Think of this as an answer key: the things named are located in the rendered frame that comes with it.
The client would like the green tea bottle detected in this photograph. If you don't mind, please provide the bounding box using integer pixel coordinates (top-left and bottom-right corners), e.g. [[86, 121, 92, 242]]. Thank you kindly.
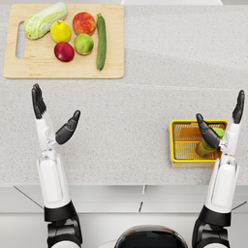
[[195, 127, 226, 159]]

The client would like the yellow slatted basket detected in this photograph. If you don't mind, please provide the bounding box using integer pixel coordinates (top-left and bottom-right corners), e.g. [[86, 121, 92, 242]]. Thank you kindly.
[[170, 119, 230, 169]]

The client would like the wooden cutting board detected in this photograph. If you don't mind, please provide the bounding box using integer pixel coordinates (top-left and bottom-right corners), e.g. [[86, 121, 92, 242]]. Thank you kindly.
[[3, 3, 125, 80]]

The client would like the dark red apple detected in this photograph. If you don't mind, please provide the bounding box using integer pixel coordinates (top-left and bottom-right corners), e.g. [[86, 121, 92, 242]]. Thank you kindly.
[[53, 41, 76, 63]]

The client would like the green apple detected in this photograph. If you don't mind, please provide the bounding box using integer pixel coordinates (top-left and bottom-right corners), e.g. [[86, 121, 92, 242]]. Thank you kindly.
[[74, 33, 95, 56]]

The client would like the yellow pear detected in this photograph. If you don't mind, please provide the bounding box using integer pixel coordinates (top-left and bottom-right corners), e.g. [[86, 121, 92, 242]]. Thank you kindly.
[[49, 19, 73, 45]]

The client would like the green cucumber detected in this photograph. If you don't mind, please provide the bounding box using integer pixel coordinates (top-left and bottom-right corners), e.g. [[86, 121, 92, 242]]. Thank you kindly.
[[95, 13, 108, 72]]

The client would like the napa cabbage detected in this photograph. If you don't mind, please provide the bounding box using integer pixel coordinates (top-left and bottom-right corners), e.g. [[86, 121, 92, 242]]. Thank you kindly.
[[22, 1, 69, 41]]

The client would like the red peach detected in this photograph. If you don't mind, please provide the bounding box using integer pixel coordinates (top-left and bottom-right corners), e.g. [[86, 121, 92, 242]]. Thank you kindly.
[[72, 11, 97, 36]]

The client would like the dark round robot body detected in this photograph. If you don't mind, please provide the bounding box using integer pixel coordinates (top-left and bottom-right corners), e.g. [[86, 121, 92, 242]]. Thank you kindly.
[[113, 225, 190, 248]]

